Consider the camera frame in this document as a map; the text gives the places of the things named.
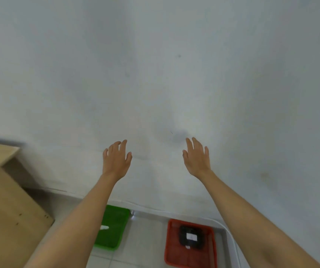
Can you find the person's left forearm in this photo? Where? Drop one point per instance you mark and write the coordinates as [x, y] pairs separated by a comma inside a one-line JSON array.
[[76, 226]]

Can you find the person's right forearm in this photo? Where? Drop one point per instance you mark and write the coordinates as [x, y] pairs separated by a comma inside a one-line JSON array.
[[249, 223]]

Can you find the person's left middle finger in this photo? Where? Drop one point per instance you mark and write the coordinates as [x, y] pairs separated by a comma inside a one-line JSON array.
[[117, 147]]

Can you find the person's left hand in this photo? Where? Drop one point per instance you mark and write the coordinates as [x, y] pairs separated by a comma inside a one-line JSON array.
[[116, 163]]

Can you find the light wooden cabinet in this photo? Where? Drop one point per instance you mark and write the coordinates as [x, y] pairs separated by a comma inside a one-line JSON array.
[[6, 212]]

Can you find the red plastic basket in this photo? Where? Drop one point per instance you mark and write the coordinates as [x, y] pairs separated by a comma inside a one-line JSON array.
[[176, 253]]

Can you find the small white object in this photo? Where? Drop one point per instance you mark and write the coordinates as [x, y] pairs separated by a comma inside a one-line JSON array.
[[104, 228]]

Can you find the person's right little finger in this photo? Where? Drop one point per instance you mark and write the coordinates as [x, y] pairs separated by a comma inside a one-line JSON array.
[[206, 152]]

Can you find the person's right hand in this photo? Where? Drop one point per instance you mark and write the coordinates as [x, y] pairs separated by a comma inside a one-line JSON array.
[[197, 163]]

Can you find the person's left thumb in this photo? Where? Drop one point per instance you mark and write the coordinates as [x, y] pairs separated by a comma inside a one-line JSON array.
[[128, 158]]

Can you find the black device with white label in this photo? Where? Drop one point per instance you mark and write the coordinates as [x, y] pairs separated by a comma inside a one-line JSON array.
[[186, 242]]

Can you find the person's right thumb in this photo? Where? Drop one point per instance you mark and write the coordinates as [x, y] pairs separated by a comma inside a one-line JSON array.
[[185, 156]]

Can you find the green plastic tray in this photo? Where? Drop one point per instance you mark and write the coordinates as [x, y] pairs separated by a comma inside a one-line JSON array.
[[113, 228]]

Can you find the person's right middle finger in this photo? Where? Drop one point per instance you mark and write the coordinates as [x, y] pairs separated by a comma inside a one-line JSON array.
[[196, 143]]

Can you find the person's left little finger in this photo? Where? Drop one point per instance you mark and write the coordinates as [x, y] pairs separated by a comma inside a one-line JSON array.
[[105, 153]]

